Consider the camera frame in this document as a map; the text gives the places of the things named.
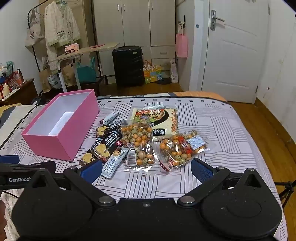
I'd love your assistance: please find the white red gift box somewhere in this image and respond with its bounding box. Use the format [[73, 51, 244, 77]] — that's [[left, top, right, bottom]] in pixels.
[[0, 83, 11, 100]]

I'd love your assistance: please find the white plastic bag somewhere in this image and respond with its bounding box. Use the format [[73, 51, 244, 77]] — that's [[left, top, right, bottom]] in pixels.
[[170, 59, 179, 83]]

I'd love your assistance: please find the beige tote bag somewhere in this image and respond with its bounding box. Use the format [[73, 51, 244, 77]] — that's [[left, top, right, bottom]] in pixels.
[[25, 22, 45, 48]]

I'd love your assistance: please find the white printed bag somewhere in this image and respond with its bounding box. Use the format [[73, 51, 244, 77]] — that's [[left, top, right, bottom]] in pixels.
[[47, 74, 62, 90]]

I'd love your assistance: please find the clear bag of coated peanuts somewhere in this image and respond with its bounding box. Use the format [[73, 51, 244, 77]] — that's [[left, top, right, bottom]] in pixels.
[[125, 142, 160, 173], [121, 119, 153, 149], [158, 130, 210, 172]]

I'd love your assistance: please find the striped bed sheet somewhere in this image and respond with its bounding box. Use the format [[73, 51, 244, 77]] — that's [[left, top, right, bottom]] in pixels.
[[0, 93, 288, 241]]

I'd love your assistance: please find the wooden side table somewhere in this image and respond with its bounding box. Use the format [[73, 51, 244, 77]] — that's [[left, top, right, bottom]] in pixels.
[[50, 42, 120, 92]]

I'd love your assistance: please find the metal door handle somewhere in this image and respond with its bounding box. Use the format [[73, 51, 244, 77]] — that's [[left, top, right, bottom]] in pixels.
[[211, 10, 225, 31]]

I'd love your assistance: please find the orange bed sheet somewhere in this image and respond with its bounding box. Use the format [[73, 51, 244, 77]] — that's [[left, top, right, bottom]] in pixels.
[[173, 91, 227, 101]]

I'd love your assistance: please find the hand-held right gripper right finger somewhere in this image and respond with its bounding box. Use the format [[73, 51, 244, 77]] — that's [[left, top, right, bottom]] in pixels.
[[178, 158, 270, 207]]

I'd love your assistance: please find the colourful gift bag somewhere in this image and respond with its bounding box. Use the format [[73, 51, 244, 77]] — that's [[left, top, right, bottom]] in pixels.
[[143, 61, 164, 83]]

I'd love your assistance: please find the cream knit cardigan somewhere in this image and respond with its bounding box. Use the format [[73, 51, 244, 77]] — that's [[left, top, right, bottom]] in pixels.
[[44, 1, 81, 71]]

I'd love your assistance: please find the pink pouch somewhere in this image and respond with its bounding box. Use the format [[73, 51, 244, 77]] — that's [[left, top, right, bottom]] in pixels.
[[65, 43, 80, 53]]

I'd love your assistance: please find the brown paper bag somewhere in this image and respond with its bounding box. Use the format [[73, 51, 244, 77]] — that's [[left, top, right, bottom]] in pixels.
[[39, 67, 53, 92], [61, 62, 77, 85]]

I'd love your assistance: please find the pink cardboard box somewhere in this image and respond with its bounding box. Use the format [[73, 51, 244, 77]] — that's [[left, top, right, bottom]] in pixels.
[[21, 89, 100, 161]]

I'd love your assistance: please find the cream noodle packet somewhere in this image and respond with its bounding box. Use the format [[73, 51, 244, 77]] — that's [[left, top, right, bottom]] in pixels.
[[131, 107, 178, 142]]

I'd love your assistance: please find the pink hanging bag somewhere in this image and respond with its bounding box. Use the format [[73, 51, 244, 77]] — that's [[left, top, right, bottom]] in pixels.
[[175, 33, 188, 58]]

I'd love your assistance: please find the white blue snack bar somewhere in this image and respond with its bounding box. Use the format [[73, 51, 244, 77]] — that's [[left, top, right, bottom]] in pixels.
[[139, 105, 165, 112], [103, 111, 120, 126], [101, 148, 129, 178]]

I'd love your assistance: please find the black suitcase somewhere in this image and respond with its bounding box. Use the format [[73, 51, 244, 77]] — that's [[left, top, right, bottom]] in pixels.
[[112, 46, 145, 88]]

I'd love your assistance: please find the black biscuit packet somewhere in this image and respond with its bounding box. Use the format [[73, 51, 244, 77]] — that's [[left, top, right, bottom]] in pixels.
[[91, 130, 123, 163], [96, 121, 123, 137], [79, 149, 99, 167]]

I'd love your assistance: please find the black tripod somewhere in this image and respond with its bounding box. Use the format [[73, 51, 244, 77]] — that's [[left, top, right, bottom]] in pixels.
[[275, 181, 296, 209]]

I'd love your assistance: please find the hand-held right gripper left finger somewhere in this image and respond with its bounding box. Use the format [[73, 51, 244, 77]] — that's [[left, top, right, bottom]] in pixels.
[[25, 159, 116, 208]]

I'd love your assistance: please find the beige wardrobe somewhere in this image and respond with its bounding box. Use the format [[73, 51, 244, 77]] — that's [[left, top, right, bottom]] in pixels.
[[92, 0, 176, 78]]

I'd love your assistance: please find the black clothes rack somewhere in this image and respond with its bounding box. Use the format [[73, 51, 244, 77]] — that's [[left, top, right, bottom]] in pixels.
[[27, 0, 109, 86]]

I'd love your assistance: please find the teal bag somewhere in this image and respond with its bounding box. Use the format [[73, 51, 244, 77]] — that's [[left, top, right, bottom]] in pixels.
[[76, 57, 97, 83]]

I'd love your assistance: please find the wooden nightstand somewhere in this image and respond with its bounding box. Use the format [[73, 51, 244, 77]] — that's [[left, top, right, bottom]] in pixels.
[[0, 79, 39, 106]]

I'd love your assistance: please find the white door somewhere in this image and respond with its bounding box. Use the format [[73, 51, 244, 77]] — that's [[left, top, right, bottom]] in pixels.
[[202, 0, 270, 104]]

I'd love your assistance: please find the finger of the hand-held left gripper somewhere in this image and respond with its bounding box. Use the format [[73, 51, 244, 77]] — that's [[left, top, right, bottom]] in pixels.
[[0, 155, 33, 171], [30, 161, 57, 174]]

